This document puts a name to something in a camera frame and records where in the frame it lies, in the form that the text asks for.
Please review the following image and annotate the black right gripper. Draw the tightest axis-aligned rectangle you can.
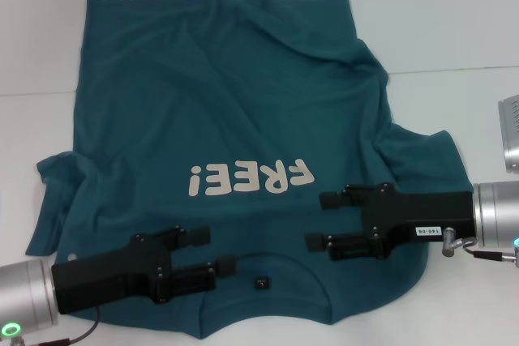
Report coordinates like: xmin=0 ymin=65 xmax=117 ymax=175
xmin=304 ymin=183 xmax=475 ymax=262

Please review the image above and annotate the teal T-shirt with FREE print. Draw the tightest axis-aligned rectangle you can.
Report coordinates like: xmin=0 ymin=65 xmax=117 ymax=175
xmin=24 ymin=0 xmax=478 ymax=341

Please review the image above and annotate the left wrist connector cable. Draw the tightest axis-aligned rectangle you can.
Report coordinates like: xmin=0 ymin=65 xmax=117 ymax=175
xmin=15 ymin=305 xmax=101 ymax=346

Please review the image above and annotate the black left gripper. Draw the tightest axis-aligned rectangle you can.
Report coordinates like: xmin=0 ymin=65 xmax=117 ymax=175
xmin=51 ymin=226 xmax=238 ymax=317

